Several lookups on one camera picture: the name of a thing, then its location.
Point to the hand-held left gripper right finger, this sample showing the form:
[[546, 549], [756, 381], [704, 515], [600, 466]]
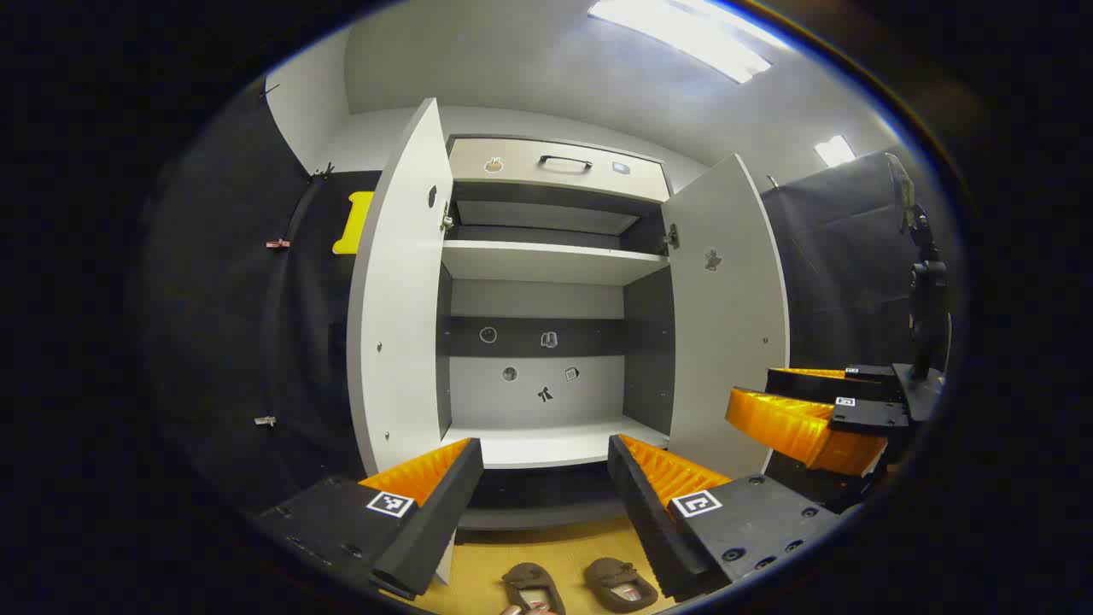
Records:
[[653, 521]]

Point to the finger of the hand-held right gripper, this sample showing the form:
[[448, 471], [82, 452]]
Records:
[[820, 384], [794, 427]]

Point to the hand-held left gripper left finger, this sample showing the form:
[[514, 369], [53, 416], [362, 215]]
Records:
[[435, 512]]

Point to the brown fuzzy shoe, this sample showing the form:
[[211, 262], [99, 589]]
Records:
[[534, 588], [619, 585]]

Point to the white shoe cabinet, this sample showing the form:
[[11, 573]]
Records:
[[546, 260]]

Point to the small ceiling light panel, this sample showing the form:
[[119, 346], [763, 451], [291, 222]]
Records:
[[834, 151]]

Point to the large ceiling light panel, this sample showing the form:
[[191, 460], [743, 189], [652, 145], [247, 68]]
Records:
[[683, 34]]

